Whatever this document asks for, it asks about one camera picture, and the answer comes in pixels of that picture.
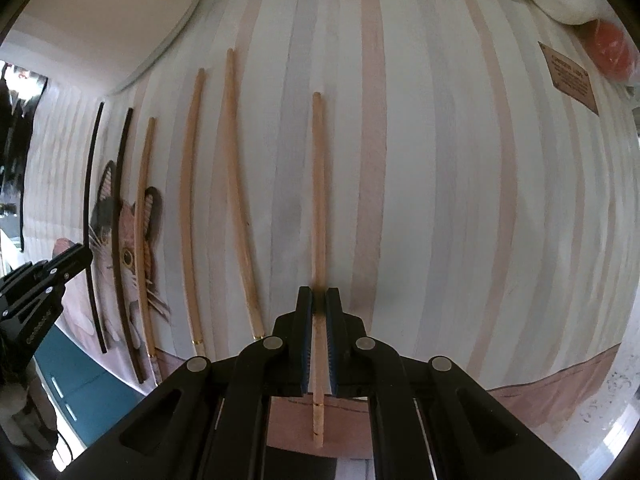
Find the blue kitchen cabinet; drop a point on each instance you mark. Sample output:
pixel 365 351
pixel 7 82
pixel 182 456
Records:
pixel 75 390

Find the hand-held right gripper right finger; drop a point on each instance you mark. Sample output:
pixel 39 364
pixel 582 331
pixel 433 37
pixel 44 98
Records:
pixel 334 340

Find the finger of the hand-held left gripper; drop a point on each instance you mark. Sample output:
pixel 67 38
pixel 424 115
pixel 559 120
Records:
pixel 65 265
pixel 20 280

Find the cream cylindrical utensil holder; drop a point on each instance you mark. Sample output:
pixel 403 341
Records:
pixel 115 20

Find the light wooden chopstick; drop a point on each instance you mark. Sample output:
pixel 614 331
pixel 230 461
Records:
pixel 150 345
pixel 199 340
pixel 245 260
pixel 318 185

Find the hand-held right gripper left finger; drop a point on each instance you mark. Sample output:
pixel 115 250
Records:
pixel 306 340

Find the striped cat print tablecloth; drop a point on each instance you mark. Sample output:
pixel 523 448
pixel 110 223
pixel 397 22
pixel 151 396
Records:
pixel 425 185

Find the person's left forearm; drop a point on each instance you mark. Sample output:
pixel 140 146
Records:
pixel 15 395

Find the black induction cooktop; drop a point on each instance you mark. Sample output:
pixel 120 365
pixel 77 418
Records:
pixel 15 135

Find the red plastic packet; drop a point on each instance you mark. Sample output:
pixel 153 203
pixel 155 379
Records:
pixel 612 50

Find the dark wooden chopstick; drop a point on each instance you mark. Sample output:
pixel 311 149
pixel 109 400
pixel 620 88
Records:
pixel 101 337
pixel 136 360

